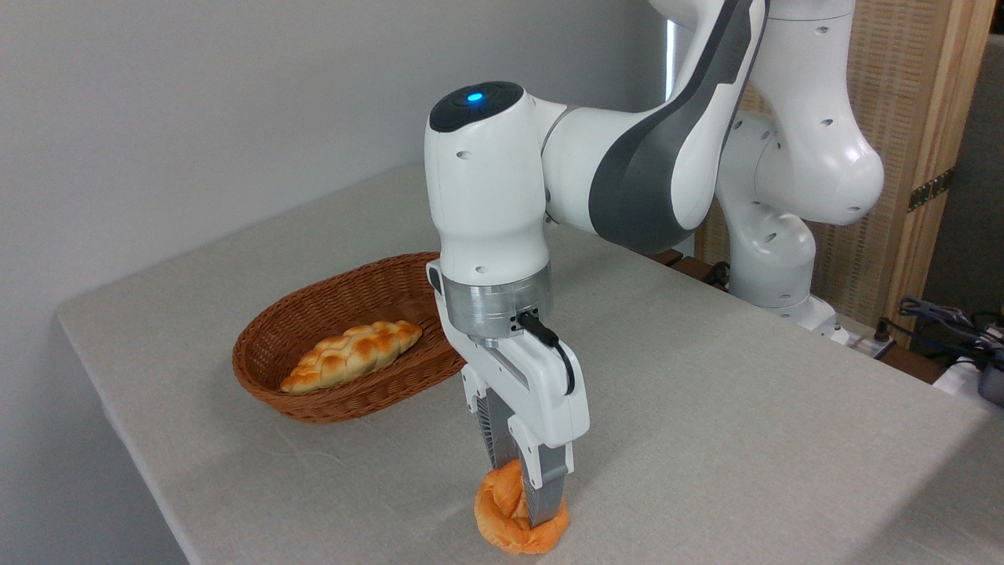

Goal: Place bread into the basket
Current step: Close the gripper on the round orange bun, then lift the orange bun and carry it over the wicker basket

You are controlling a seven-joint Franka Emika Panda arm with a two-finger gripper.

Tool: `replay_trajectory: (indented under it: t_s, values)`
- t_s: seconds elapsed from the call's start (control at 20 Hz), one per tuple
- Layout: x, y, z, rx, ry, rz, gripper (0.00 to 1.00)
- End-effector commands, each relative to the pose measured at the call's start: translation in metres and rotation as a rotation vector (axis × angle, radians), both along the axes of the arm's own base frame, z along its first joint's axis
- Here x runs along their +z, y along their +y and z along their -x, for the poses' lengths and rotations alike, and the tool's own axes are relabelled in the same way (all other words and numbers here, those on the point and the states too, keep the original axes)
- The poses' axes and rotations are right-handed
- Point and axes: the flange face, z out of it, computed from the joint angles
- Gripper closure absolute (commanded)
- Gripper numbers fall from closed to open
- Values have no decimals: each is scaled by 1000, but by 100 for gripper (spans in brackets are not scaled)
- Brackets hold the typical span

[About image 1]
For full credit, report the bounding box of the braided golden bread loaf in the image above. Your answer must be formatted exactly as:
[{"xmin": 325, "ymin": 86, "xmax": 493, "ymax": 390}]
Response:
[{"xmin": 281, "ymin": 319, "xmax": 424, "ymax": 394}]

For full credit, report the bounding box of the white power strip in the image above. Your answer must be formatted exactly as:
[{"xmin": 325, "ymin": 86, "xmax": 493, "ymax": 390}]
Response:
[{"xmin": 831, "ymin": 326, "xmax": 897, "ymax": 360}]

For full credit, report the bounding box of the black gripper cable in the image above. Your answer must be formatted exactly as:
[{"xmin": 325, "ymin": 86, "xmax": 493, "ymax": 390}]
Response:
[{"xmin": 514, "ymin": 310, "xmax": 577, "ymax": 396}]

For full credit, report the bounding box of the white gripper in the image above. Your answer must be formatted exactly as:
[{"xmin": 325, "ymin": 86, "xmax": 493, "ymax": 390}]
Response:
[{"xmin": 427, "ymin": 261, "xmax": 591, "ymax": 528}]

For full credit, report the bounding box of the round orange bread roll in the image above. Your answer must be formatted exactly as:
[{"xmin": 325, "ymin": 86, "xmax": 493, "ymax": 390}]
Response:
[{"xmin": 474, "ymin": 459, "xmax": 571, "ymax": 556}]

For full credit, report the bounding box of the silver metal wrist flange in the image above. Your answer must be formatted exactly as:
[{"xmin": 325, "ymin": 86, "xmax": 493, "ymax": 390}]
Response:
[{"xmin": 441, "ymin": 263, "xmax": 554, "ymax": 346}]

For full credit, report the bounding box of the grey box with white cloth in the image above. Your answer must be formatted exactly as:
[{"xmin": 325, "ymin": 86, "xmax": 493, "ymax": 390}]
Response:
[{"xmin": 933, "ymin": 357, "xmax": 1004, "ymax": 417}]

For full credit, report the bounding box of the dark metal screen hinge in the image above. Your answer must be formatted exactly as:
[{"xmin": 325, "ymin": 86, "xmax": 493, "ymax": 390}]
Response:
[{"xmin": 908, "ymin": 167, "xmax": 955, "ymax": 213}]

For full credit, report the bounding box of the wooden woven folding screen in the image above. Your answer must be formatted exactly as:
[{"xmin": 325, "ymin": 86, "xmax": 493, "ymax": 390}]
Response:
[{"xmin": 697, "ymin": 0, "xmax": 997, "ymax": 346}]

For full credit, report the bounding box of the bundle of dark cables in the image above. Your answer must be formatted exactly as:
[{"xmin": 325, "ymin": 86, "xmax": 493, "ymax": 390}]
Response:
[{"xmin": 875, "ymin": 297, "xmax": 1004, "ymax": 362}]

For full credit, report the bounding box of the light grey tablecloth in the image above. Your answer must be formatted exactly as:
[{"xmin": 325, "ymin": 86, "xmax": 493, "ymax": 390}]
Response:
[{"xmin": 56, "ymin": 163, "xmax": 1004, "ymax": 565}]

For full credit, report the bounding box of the brown wicker oval basket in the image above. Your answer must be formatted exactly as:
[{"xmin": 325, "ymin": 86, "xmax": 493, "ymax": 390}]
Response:
[{"xmin": 232, "ymin": 252, "xmax": 467, "ymax": 425}]

